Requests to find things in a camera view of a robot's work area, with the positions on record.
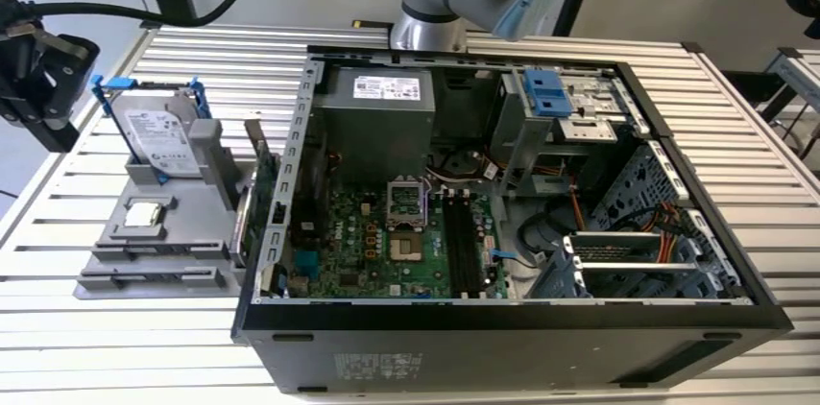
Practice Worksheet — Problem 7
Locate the black RAM slot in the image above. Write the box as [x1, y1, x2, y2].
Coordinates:
[457, 193, 482, 295]
[444, 193, 464, 295]
[452, 193, 472, 295]

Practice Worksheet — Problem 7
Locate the hard disk in blue carrier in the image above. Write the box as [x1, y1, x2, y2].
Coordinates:
[89, 73, 213, 185]

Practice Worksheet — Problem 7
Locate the silver CPU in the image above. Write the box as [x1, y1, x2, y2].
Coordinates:
[125, 202, 162, 226]

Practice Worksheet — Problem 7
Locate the grey parts rack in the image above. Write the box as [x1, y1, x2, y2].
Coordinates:
[74, 109, 283, 300]

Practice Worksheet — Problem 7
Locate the green graphics card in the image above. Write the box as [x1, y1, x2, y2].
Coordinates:
[231, 109, 283, 268]

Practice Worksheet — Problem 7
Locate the grey power supply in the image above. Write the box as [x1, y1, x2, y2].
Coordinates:
[313, 66, 437, 185]

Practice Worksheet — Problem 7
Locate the teal plastic connector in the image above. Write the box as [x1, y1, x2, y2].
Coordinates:
[293, 252, 322, 277]

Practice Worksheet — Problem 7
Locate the metal socket cover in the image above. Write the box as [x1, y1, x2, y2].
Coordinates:
[388, 174, 428, 229]

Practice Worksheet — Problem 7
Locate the green motherboard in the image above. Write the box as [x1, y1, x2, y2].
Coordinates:
[285, 183, 515, 300]

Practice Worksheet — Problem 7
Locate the CPU socket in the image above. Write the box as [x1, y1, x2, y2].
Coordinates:
[390, 229, 428, 262]

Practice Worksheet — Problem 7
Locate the round black speaker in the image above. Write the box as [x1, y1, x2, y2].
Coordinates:
[441, 150, 482, 180]

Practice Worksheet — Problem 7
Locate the grey metal drive cage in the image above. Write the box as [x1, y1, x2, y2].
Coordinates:
[492, 66, 633, 195]

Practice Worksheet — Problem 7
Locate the blue plastic bay latch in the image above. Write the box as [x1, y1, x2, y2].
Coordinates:
[521, 67, 572, 118]

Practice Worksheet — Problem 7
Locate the silver drive tray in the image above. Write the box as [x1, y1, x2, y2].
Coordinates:
[556, 119, 617, 143]

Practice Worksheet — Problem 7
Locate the black PC case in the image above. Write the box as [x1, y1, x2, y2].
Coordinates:
[230, 42, 796, 396]

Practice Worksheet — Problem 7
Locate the grey metal disk bay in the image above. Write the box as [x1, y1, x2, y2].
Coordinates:
[531, 229, 736, 300]

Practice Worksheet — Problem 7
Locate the metal slat side table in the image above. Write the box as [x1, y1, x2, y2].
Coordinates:
[755, 45, 820, 156]

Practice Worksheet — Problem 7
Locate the wire locking lever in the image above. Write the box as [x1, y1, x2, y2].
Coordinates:
[421, 181, 448, 231]

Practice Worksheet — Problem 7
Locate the black looped wire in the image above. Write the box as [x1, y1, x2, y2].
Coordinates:
[517, 207, 569, 265]

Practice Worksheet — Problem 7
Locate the yellow orange wire bundle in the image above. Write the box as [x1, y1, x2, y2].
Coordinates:
[649, 201, 691, 266]

